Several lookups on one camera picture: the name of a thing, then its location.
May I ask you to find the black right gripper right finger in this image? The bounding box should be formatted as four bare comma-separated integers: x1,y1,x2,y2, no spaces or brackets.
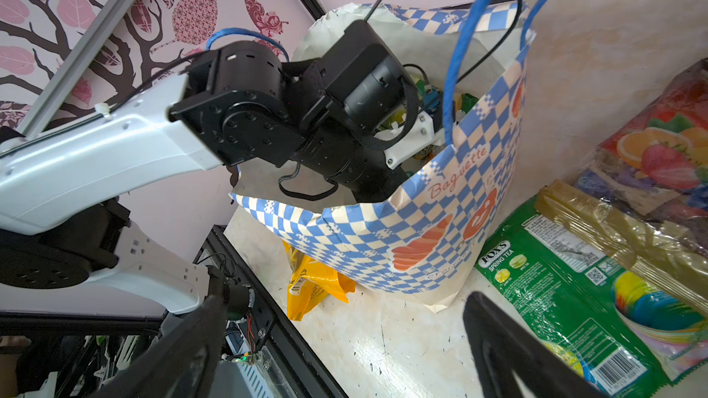
463,292,603,397

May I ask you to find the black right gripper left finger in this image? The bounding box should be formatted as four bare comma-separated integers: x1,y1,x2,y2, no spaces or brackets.
93,296,227,397

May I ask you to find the green Fox's candy bag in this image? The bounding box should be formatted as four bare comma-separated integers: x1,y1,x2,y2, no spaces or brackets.
476,198,707,397

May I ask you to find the blue checkered paper bag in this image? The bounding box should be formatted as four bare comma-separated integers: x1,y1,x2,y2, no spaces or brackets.
234,0,538,311

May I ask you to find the yellow mango snack bag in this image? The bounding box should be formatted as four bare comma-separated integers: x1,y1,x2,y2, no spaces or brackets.
283,241,357,322

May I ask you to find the red gold fruit candy bag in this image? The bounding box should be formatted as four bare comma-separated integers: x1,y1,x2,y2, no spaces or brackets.
535,59,707,315

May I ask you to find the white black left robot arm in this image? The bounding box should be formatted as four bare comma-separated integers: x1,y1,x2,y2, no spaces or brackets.
1,20,420,315

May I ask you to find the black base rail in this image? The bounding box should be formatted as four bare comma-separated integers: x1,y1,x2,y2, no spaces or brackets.
195,226,347,397

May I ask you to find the aluminium rail left wall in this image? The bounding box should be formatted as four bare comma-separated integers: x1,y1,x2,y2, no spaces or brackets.
18,0,135,136

